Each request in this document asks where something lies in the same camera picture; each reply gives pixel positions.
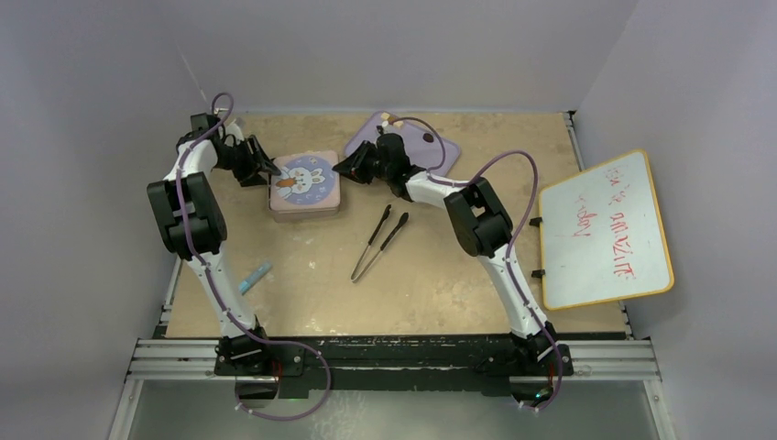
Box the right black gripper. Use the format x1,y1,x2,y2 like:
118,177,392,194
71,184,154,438
334,141,393,185

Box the yellow framed whiteboard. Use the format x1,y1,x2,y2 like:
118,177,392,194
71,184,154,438
538,149,674,310

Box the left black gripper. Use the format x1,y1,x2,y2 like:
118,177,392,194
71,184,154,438
213,137,279,187

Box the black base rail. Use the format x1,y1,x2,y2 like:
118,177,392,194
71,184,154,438
127,335,661,402

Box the blue small marker cap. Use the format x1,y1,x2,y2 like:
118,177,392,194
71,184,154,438
238,261,272,295

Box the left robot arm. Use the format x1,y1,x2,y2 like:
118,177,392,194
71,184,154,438
147,113,282,376

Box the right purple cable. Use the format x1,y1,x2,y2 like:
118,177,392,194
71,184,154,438
388,116,565,414

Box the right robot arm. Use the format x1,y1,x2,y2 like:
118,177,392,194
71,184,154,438
333,133,574,382

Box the silver metal box lid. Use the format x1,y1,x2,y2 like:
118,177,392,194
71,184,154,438
268,150,341,201

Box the black metal tongs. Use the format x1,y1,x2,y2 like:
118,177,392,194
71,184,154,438
349,204,410,283

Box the purple plastic tray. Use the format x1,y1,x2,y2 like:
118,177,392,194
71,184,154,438
343,111,461,177

